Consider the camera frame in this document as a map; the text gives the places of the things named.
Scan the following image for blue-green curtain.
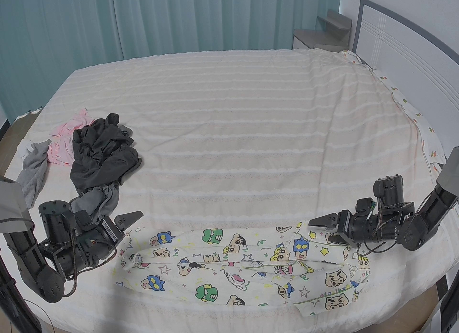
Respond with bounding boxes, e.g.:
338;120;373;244
111;0;345;56
0;0;124;121

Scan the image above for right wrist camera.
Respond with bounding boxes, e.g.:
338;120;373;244
354;198;378;217

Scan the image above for grey bedside table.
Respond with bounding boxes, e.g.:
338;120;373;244
293;9;353;52

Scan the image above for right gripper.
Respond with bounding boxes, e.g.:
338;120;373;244
308;209;399;248

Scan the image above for bed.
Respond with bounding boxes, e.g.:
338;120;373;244
0;0;459;333

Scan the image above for light grey garment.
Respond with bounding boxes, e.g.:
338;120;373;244
16;139;52;209

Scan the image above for black garment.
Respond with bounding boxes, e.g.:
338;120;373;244
70;112;142;196

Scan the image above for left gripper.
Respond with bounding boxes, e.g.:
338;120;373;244
66;211;144;270

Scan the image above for dark grey garment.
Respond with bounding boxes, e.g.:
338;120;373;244
70;185;120;225

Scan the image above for pink garment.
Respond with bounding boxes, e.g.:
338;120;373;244
48;107;95;165

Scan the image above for white printed pyjama top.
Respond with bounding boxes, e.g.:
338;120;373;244
115;220;371;317

